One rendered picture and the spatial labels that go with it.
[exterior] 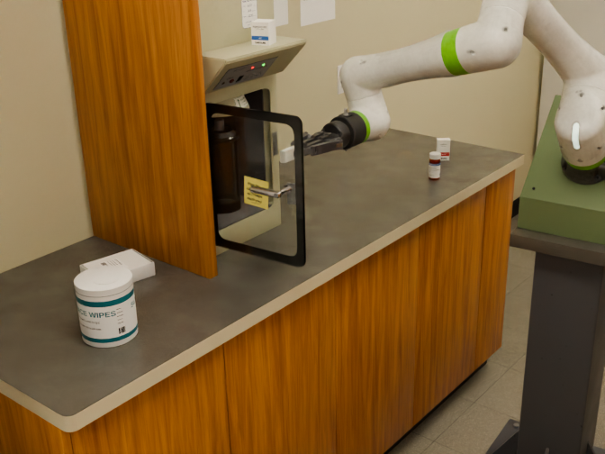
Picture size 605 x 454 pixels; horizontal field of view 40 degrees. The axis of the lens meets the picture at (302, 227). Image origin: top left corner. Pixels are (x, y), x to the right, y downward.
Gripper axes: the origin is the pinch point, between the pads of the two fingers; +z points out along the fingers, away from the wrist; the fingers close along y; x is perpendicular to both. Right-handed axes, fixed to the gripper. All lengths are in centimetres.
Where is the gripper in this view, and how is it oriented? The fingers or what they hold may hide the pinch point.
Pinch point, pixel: (291, 153)
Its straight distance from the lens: 210.2
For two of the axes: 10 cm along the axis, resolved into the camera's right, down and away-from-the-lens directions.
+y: 7.8, 2.3, -5.9
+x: 0.3, 9.2, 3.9
